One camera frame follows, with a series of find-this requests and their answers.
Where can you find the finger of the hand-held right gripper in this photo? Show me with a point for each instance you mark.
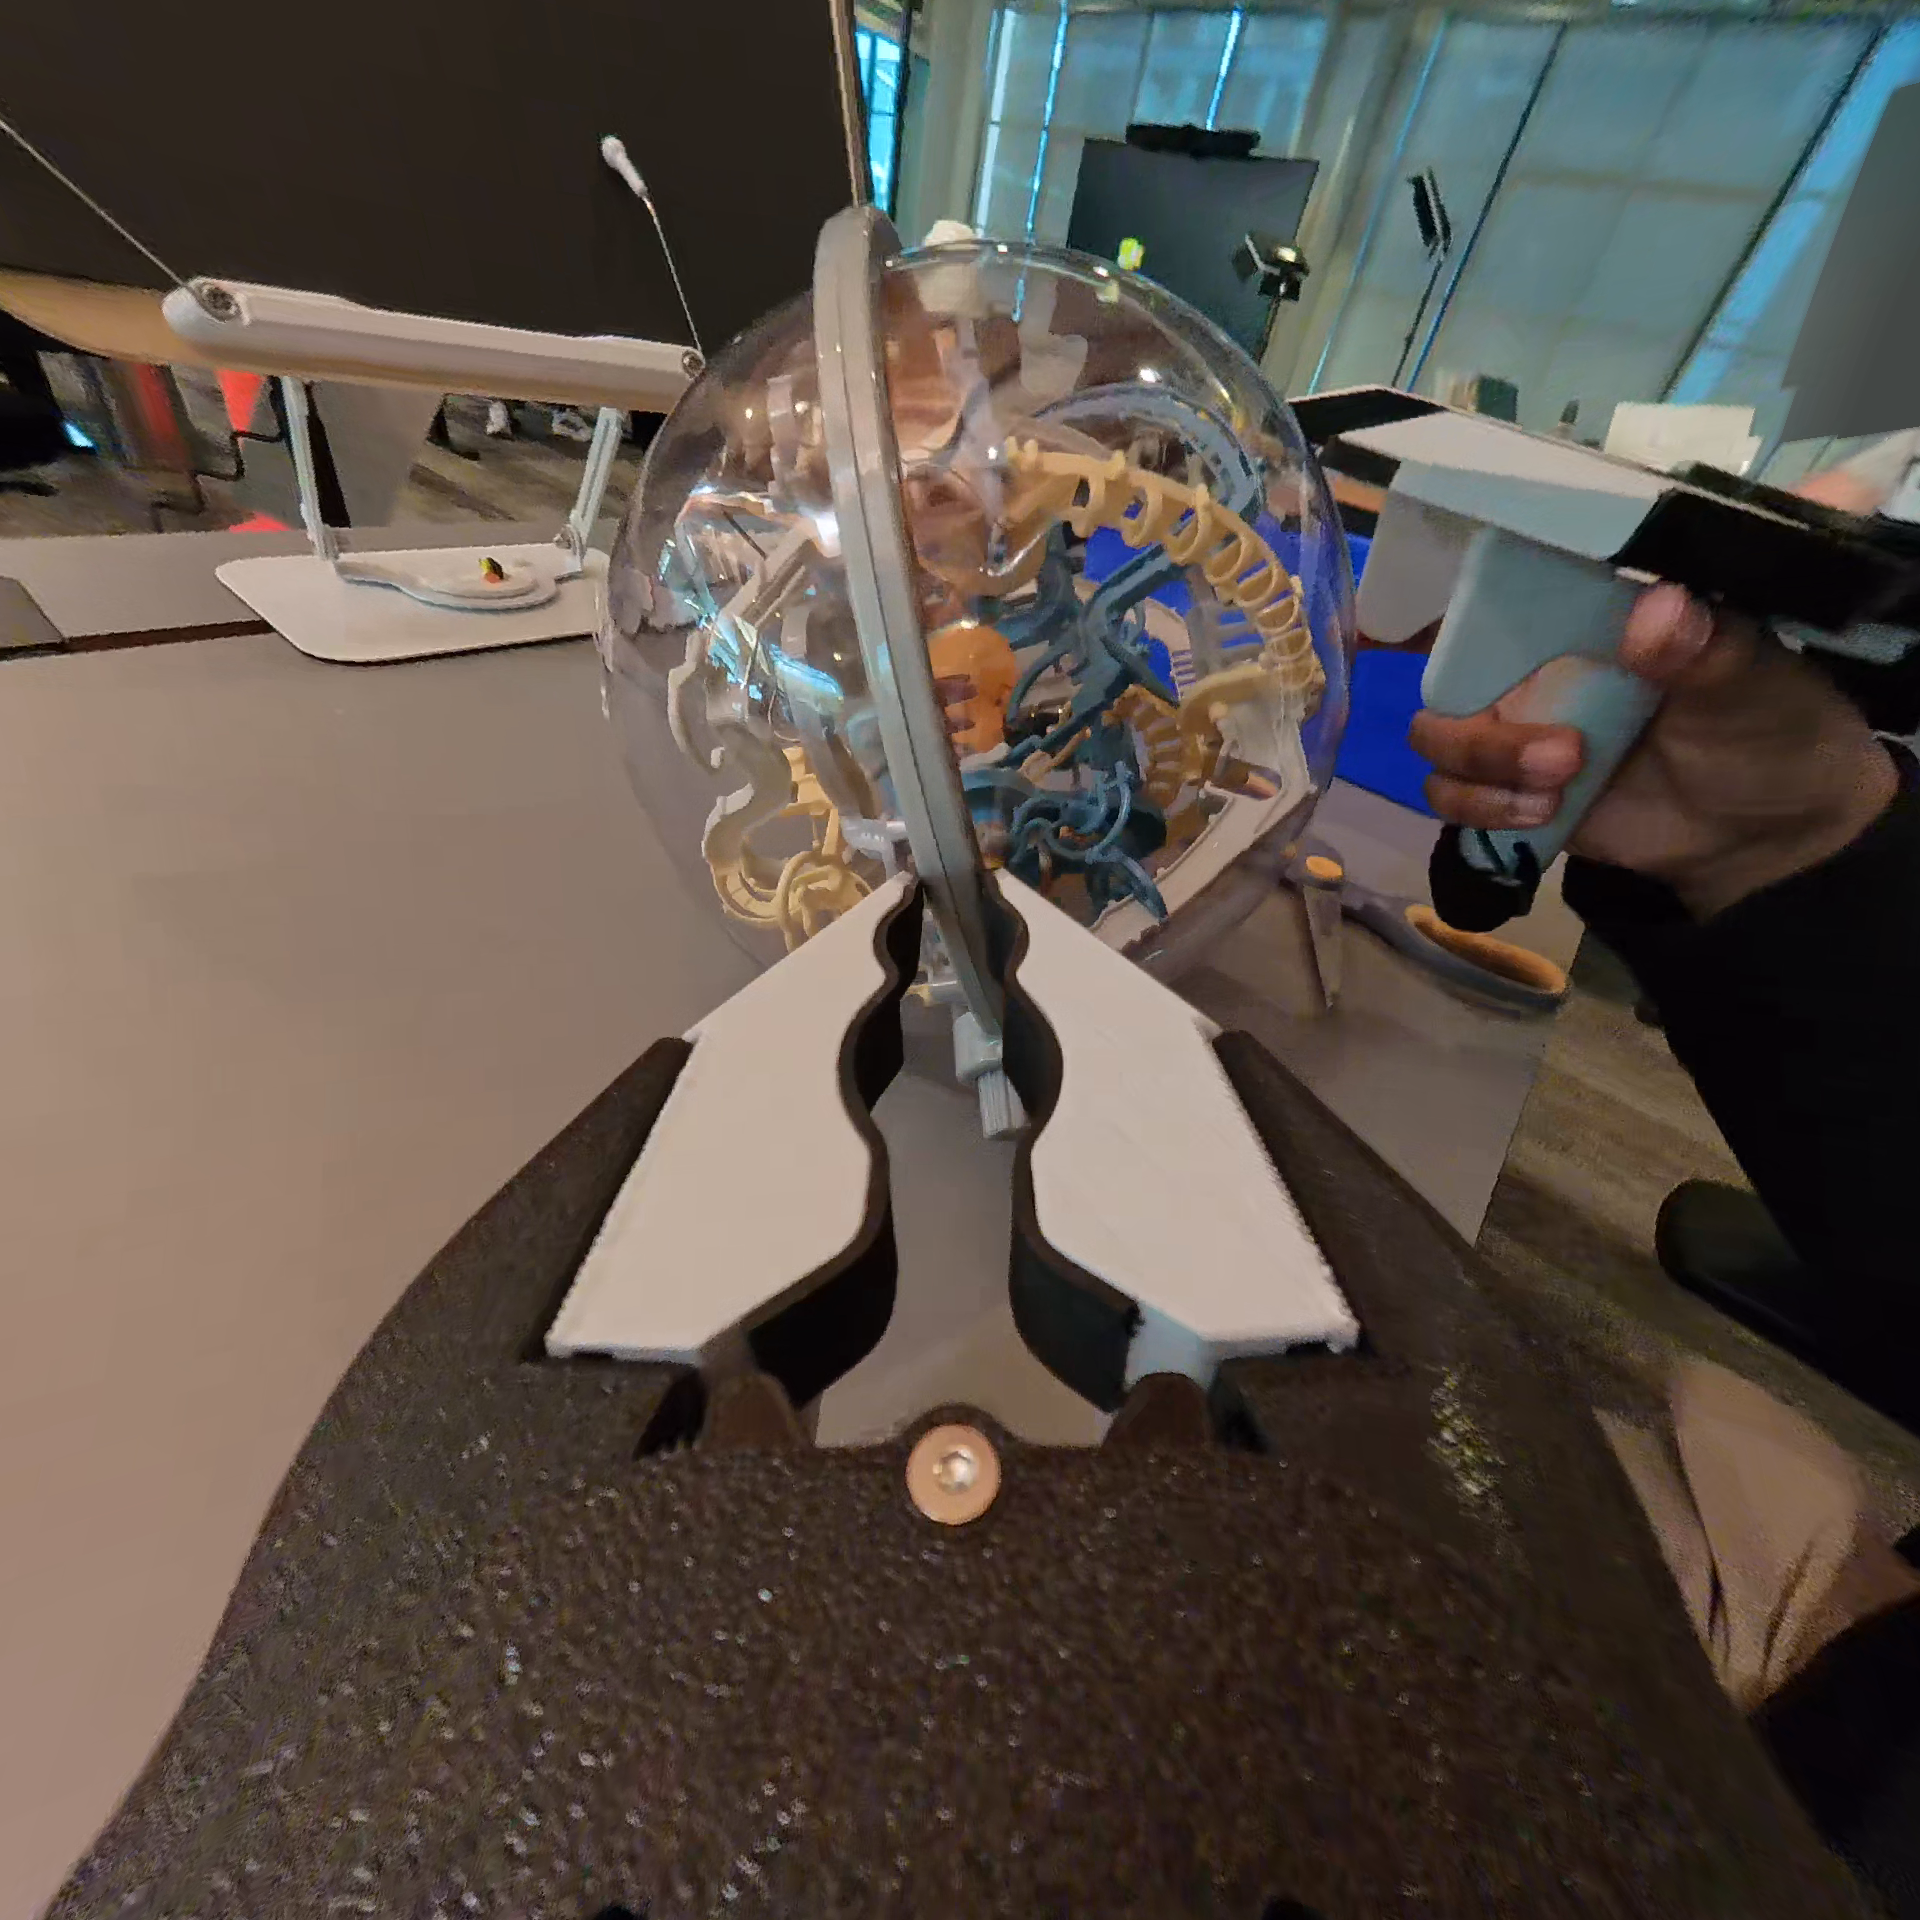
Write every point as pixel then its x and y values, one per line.
pixel 1501 473
pixel 1410 569

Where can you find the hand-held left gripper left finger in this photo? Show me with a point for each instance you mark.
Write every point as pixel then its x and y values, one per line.
pixel 720 1185

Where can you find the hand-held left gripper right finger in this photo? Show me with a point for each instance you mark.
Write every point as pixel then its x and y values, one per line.
pixel 1182 1185

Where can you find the grey orange scissors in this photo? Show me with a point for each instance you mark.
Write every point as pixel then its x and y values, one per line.
pixel 1441 938

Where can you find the clear plastic maze ball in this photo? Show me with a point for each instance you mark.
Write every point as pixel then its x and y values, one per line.
pixel 780 495

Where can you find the person's right forearm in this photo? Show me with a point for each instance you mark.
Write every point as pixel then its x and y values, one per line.
pixel 1801 1020

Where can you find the person's right hand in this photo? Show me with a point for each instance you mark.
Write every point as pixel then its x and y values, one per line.
pixel 1754 765

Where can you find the blue plastic bin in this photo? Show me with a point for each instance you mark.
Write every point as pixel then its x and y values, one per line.
pixel 1381 736

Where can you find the white paper stack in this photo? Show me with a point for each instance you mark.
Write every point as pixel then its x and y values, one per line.
pixel 1681 438

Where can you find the black light panel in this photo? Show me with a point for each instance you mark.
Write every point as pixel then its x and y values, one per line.
pixel 1428 209

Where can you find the black monitor screen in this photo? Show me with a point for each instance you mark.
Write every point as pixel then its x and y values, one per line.
pixel 1182 209

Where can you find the person's beige trousers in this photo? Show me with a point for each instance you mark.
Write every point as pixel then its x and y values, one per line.
pixel 1740 1515

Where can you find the white folding stand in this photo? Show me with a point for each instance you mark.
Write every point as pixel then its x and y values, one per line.
pixel 420 345

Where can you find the black backdrop board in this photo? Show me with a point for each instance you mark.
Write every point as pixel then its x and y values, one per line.
pixel 375 136

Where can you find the camera on tripod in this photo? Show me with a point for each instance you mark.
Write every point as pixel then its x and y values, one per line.
pixel 1272 268

